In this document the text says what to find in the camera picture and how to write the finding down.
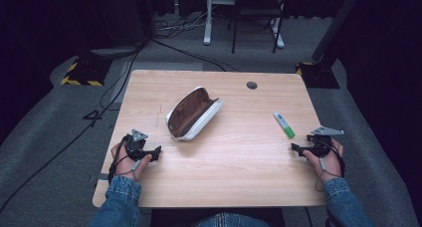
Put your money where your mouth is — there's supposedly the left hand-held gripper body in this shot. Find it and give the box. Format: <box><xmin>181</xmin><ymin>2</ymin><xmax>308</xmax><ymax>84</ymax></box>
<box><xmin>124</xmin><ymin>128</ymin><xmax>154</xmax><ymax>162</ymax></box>

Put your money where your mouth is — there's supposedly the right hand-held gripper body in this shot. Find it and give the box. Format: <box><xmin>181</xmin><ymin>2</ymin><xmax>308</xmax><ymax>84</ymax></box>
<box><xmin>300</xmin><ymin>125</ymin><xmax>345</xmax><ymax>159</ymax></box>

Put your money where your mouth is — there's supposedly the green and white marker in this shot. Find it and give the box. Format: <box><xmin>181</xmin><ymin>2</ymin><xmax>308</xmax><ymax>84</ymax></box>
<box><xmin>273</xmin><ymin>111</ymin><xmax>297</xmax><ymax>139</ymax></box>

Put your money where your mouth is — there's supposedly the white pencil case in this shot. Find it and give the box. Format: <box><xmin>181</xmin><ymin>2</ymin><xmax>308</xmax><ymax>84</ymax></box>
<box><xmin>164</xmin><ymin>86</ymin><xmax>223</xmax><ymax>142</ymax></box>

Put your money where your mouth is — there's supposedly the person's left hand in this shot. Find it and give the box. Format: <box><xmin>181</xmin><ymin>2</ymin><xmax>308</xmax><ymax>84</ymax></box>
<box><xmin>110</xmin><ymin>142</ymin><xmax>153</xmax><ymax>182</ymax></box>

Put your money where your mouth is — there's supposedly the person's right hand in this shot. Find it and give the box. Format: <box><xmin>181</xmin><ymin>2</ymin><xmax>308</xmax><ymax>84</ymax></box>
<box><xmin>302</xmin><ymin>138</ymin><xmax>344</xmax><ymax>184</ymax></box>

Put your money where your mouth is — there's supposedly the black and yellow stand base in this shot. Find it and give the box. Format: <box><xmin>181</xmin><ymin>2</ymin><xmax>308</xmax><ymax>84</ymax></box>
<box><xmin>295</xmin><ymin>61</ymin><xmax>340</xmax><ymax>90</ymax></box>
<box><xmin>60</xmin><ymin>56</ymin><xmax>112</xmax><ymax>87</ymax></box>

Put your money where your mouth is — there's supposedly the person's lap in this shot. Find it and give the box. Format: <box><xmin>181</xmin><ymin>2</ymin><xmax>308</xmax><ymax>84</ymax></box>
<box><xmin>192</xmin><ymin>212</ymin><xmax>272</xmax><ymax>227</ymax></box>

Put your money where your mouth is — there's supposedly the black slanted pole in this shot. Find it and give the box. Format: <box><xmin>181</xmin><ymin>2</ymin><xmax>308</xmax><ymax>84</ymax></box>
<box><xmin>311</xmin><ymin>0</ymin><xmax>366</xmax><ymax>63</ymax></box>

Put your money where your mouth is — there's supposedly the black chair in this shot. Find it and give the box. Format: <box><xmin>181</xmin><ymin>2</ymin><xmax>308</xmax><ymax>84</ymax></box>
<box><xmin>227</xmin><ymin>0</ymin><xmax>290</xmax><ymax>55</ymax></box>

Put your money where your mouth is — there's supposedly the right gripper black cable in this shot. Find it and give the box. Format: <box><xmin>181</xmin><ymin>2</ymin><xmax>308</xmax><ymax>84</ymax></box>
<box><xmin>322</xmin><ymin>138</ymin><xmax>346</xmax><ymax>179</ymax></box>

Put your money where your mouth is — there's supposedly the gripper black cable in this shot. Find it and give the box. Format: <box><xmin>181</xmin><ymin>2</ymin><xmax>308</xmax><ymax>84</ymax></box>
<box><xmin>322</xmin><ymin>138</ymin><xmax>346</xmax><ymax>179</ymax></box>
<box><xmin>106</xmin><ymin>134</ymin><xmax>130</xmax><ymax>185</ymax></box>

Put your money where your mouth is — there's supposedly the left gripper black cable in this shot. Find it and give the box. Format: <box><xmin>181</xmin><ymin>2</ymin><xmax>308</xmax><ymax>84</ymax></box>
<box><xmin>106</xmin><ymin>134</ymin><xmax>130</xmax><ymax>185</ymax></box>

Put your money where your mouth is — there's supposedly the black floor cable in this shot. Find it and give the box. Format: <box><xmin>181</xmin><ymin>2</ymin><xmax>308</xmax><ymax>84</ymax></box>
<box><xmin>0</xmin><ymin>37</ymin><xmax>147</xmax><ymax>215</ymax></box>

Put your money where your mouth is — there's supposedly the bundle of floor cables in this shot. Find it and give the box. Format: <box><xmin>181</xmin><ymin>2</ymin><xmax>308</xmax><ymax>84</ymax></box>
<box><xmin>153</xmin><ymin>6</ymin><xmax>218</xmax><ymax>41</ymax></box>

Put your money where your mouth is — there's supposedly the white desk frame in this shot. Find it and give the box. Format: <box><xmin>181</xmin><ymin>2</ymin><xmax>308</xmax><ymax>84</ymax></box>
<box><xmin>202</xmin><ymin>0</ymin><xmax>286</xmax><ymax>50</ymax></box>

